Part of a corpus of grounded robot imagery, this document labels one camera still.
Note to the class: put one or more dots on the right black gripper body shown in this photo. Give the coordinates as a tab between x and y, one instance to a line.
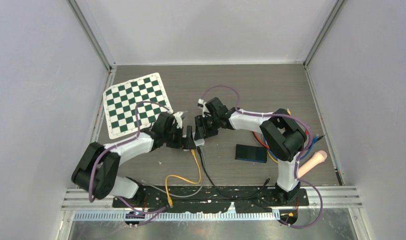
210	125

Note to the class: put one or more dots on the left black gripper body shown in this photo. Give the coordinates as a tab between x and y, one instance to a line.
174	137

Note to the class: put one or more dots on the white router box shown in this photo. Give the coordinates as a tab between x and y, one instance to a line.
199	142

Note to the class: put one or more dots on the black network switch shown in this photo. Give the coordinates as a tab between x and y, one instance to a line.
256	154

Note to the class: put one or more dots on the green white chessboard mat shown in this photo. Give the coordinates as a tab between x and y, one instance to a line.
134	102

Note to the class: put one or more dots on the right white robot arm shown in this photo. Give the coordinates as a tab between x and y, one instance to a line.
282	132

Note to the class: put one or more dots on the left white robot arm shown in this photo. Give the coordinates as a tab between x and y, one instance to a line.
97	169

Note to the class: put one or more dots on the beige cylinder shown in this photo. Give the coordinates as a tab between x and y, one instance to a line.
316	159

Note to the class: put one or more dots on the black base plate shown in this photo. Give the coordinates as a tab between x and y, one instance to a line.
245	199

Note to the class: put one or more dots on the slotted cable duct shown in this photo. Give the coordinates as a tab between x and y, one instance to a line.
172	217

